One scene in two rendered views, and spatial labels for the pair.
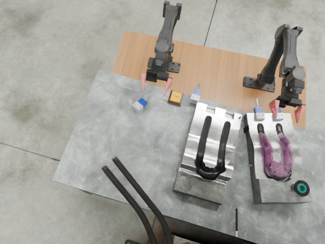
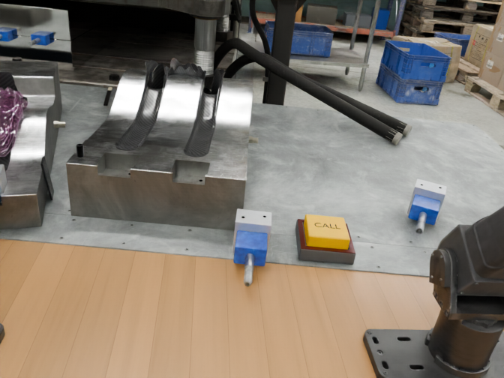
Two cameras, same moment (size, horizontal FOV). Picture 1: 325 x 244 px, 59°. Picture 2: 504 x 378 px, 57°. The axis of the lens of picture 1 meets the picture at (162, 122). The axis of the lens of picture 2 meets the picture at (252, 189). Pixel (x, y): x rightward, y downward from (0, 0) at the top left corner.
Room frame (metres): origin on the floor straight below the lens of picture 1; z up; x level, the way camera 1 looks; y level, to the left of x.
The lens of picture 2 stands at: (1.28, -0.26, 1.20)
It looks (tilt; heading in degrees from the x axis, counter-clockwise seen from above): 29 degrees down; 171
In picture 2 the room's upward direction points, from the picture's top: 6 degrees clockwise
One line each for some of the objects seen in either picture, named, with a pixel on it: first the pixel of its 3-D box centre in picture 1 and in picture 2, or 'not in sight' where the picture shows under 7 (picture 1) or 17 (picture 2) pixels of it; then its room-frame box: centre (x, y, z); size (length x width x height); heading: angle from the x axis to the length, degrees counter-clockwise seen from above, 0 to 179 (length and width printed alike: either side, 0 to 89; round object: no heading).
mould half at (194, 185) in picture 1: (209, 150); (181, 124); (0.42, -0.27, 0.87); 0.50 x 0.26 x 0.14; 173
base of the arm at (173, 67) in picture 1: (164, 62); (464, 334); (0.93, 0.05, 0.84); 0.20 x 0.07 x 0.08; 89
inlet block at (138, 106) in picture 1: (143, 101); (424, 211); (0.66, 0.13, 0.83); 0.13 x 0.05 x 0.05; 150
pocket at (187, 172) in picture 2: (210, 110); (190, 178); (0.65, -0.25, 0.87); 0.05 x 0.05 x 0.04; 83
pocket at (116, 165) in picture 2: (228, 115); (118, 172); (0.64, -0.36, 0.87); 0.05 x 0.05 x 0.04; 83
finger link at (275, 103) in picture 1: (279, 109); not in sight; (0.57, -0.50, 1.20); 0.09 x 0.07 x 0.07; 179
